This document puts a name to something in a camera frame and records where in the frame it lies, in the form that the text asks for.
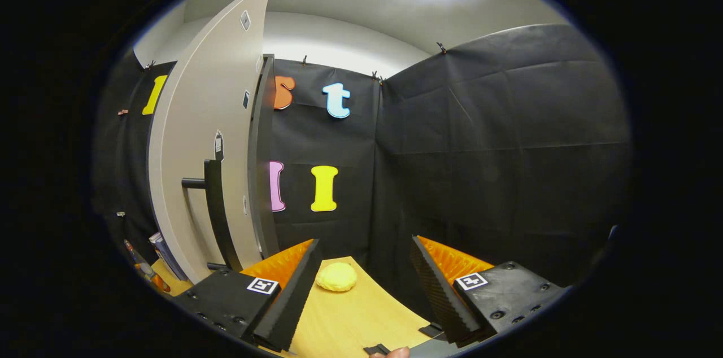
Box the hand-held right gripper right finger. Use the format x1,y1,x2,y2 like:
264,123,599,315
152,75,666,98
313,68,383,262
410,235,571,346

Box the black door handle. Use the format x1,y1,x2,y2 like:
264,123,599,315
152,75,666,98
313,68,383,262
182,159,242,271

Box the beige cabinet door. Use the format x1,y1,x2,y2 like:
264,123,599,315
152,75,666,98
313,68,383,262
148,0,276,284

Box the blue grey spine book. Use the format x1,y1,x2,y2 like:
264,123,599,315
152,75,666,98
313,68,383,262
150,232,187,281

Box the black backdrop cloth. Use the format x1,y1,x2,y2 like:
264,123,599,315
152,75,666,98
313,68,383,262
93,24,630,291

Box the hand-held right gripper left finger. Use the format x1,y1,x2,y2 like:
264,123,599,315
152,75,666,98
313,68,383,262
172,238,324,353

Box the yellow bumpy object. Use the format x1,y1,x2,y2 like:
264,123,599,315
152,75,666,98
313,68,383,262
315,262,358,292

